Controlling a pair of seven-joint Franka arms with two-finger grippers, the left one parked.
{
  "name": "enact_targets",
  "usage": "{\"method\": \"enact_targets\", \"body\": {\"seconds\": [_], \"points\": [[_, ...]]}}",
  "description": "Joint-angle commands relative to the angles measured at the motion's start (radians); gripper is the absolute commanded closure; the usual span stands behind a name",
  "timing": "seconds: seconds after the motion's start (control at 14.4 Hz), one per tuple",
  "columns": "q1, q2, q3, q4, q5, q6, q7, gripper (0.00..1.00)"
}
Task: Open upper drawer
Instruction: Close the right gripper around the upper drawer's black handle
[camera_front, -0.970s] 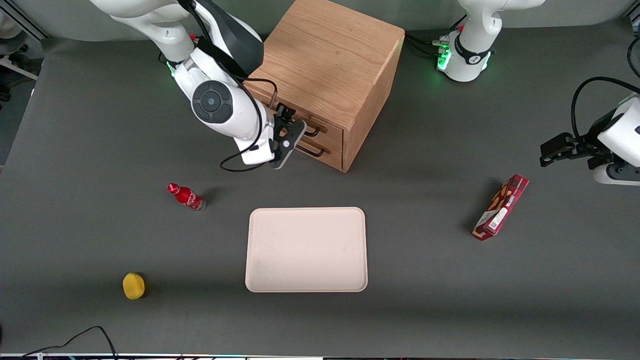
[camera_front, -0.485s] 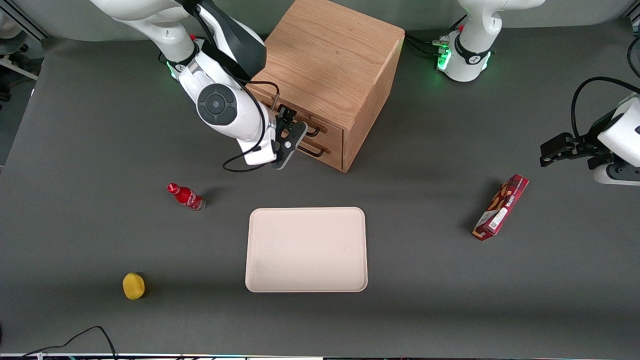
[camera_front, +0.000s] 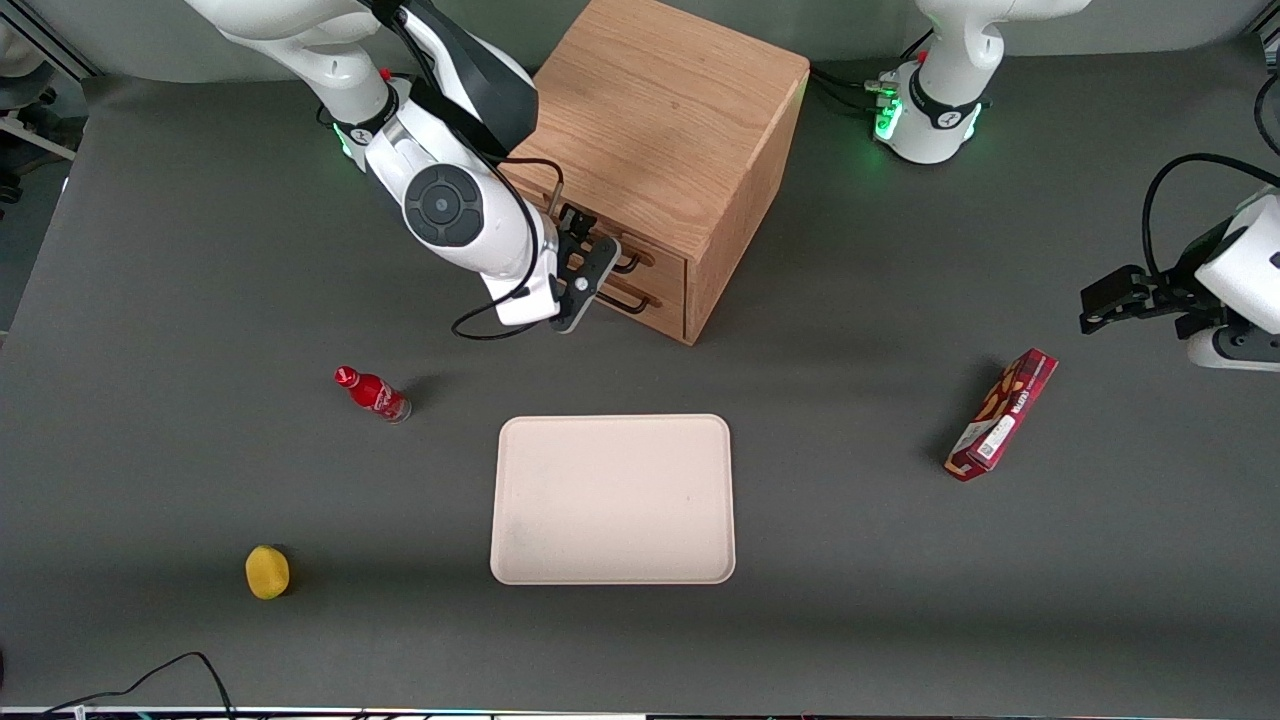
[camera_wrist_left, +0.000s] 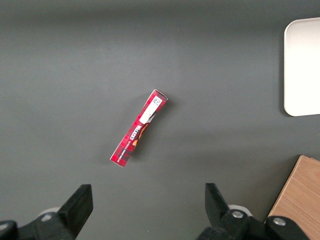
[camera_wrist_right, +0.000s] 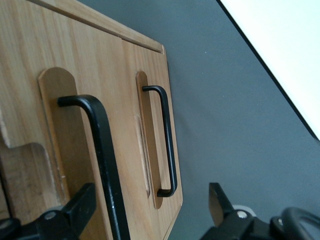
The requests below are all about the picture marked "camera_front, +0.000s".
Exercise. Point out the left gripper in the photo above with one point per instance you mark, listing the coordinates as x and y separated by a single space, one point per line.
1172 292

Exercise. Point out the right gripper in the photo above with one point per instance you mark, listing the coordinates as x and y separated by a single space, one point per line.
573 226

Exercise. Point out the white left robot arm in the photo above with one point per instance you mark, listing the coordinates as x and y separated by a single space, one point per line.
940 120

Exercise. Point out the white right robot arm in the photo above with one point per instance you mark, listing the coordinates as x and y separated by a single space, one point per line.
330 60

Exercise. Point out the wooden drawer cabinet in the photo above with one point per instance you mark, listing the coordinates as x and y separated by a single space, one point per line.
650 110

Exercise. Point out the red tartan cookie box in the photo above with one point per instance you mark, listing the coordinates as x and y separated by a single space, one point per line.
1003 415

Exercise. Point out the cream plastic tray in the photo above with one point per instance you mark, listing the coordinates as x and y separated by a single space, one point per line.
612 500

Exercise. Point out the small red soda bottle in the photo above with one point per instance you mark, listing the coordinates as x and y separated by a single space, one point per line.
375 395

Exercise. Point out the yellow lemon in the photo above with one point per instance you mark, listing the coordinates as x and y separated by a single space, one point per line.
267 572

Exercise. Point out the grey background equipment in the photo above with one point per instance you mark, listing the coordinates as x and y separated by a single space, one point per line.
30 130

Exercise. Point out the grey white wrist camera mount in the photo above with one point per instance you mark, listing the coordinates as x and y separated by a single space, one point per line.
1240 350

